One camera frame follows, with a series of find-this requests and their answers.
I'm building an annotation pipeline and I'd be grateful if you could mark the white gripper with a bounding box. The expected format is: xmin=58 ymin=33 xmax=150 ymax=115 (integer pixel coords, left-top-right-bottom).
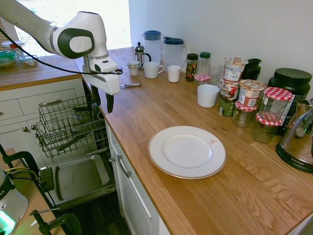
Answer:
xmin=82 ymin=71 xmax=121 ymax=114

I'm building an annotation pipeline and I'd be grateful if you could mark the open dishwasher door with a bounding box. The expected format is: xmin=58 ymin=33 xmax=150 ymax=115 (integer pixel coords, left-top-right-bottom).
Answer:
xmin=39 ymin=154 xmax=117 ymax=211

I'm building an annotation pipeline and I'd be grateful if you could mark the patterned white mug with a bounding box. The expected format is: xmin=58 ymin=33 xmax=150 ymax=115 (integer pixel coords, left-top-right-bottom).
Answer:
xmin=126 ymin=61 xmax=141 ymax=76

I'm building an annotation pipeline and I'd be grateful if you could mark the black utensil in rack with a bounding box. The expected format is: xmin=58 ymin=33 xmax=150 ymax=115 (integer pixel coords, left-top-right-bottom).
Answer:
xmin=57 ymin=136 xmax=83 ymax=151

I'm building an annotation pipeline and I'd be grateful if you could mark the glass French press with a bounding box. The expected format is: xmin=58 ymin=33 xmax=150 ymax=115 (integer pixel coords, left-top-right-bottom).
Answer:
xmin=134 ymin=42 xmax=152 ymax=71

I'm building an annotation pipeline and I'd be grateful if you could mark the tall blue-lidded clear pitcher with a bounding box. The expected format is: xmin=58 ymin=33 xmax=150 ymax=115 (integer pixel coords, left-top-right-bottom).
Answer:
xmin=143 ymin=30 xmax=162 ymax=67

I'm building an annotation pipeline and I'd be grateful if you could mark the white ribbed cup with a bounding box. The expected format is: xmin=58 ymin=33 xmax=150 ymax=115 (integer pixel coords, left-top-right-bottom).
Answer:
xmin=167 ymin=65 xmax=182 ymax=83

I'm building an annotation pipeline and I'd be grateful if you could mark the bright window with blinds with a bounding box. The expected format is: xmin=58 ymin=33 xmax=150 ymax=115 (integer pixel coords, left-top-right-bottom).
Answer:
xmin=0 ymin=0 xmax=131 ymax=57

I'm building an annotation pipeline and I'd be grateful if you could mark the clear glass food container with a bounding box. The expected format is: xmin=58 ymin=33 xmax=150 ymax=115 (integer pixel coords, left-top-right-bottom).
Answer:
xmin=19 ymin=54 xmax=40 ymax=68

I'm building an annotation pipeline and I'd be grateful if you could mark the black-lidded dark spice jar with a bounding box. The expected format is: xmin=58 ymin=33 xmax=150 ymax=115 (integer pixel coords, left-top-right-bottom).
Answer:
xmin=185 ymin=53 xmax=199 ymax=82

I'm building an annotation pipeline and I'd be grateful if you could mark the white gold-rimmed plate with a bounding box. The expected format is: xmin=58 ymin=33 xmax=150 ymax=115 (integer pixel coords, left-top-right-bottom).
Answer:
xmin=147 ymin=125 xmax=227 ymax=180

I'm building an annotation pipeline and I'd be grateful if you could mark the dark green bench clamp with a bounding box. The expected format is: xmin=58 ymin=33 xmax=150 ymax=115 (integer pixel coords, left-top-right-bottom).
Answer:
xmin=29 ymin=208 xmax=83 ymax=235
xmin=0 ymin=144 xmax=40 ymax=181

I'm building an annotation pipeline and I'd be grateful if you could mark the small red-checkered-lid jar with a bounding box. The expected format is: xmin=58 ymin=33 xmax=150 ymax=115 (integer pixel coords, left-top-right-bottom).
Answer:
xmin=194 ymin=73 xmax=211 ymax=95

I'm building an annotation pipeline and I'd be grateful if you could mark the green-lidded food container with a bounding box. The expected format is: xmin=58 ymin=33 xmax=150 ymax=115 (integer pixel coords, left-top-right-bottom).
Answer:
xmin=0 ymin=50 xmax=18 ymax=70

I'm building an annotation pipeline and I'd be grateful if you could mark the wide white cup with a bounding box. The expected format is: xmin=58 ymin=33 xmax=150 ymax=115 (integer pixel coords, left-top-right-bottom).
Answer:
xmin=197 ymin=84 xmax=220 ymax=108

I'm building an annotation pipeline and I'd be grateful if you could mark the plastic container red-marked lid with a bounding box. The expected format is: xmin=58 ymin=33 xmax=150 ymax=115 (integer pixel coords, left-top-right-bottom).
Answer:
xmin=1 ymin=41 xmax=25 ymax=56

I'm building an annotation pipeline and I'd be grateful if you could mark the green-lidded clear spice jar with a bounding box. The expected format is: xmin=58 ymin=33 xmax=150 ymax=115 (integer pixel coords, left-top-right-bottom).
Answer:
xmin=198 ymin=51 xmax=211 ymax=75

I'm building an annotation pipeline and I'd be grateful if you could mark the clear drinking glass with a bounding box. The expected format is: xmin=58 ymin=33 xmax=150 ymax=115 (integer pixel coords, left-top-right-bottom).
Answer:
xmin=209 ymin=63 xmax=224 ymax=86

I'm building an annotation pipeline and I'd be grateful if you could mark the wooden robot mounting board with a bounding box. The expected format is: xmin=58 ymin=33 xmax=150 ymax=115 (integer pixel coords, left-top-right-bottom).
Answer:
xmin=0 ymin=148 xmax=67 ymax=235

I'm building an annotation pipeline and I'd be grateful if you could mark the green oatmeal cup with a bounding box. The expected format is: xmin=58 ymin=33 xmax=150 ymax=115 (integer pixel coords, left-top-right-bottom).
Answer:
xmin=218 ymin=94 xmax=237 ymax=117

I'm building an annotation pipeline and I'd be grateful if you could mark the brown-label oatmeal cup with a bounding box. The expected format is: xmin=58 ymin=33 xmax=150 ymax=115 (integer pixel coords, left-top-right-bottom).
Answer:
xmin=221 ymin=78 xmax=241 ymax=101

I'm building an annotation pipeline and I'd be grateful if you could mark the white-label oatmeal cup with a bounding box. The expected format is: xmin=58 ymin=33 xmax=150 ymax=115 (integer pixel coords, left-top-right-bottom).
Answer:
xmin=223 ymin=57 xmax=249 ymax=82

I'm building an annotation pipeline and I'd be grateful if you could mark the red oatmeal cup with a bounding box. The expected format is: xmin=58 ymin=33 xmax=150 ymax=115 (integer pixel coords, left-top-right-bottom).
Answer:
xmin=238 ymin=79 xmax=266 ymax=107

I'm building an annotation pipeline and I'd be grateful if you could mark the black shaker bottle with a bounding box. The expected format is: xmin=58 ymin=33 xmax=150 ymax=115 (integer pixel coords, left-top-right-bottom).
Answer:
xmin=241 ymin=58 xmax=262 ymax=81

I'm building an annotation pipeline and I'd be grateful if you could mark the large red-checkered-lid glass jar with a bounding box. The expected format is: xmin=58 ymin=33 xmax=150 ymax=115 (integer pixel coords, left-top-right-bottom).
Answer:
xmin=258 ymin=87 xmax=293 ymax=122

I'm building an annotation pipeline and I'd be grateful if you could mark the black protein powder tub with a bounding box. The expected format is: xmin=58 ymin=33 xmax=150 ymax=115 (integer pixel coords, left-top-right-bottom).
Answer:
xmin=267 ymin=68 xmax=313 ymax=136

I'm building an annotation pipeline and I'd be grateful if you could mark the steel electric kettle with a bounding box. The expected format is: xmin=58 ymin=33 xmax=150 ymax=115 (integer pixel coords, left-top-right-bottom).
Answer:
xmin=275 ymin=98 xmax=313 ymax=174

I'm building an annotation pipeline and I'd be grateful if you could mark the wire dishwasher rack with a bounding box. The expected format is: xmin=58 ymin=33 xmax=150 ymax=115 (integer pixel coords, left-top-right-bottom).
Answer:
xmin=36 ymin=95 xmax=108 ymax=159

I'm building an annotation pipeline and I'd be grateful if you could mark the metal drawer pull handle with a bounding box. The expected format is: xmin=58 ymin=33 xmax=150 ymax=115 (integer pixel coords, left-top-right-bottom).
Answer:
xmin=38 ymin=99 xmax=64 ymax=106

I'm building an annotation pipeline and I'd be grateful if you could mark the white mug with handle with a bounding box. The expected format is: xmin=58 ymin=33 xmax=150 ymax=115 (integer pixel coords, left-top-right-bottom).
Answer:
xmin=143 ymin=61 xmax=165 ymax=79

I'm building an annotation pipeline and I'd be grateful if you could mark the metal cabinet bar handle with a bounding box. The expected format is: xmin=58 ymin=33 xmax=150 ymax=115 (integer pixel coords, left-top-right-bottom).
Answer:
xmin=114 ymin=154 xmax=132 ymax=179

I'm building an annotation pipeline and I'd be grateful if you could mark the clear pitcher with handle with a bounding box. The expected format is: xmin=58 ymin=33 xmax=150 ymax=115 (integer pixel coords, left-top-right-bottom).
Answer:
xmin=163 ymin=36 xmax=188 ymax=71

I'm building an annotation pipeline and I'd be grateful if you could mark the yellow cable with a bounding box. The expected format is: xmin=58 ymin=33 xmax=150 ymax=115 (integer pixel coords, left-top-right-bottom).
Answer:
xmin=4 ymin=167 xmax=37 ymax=175

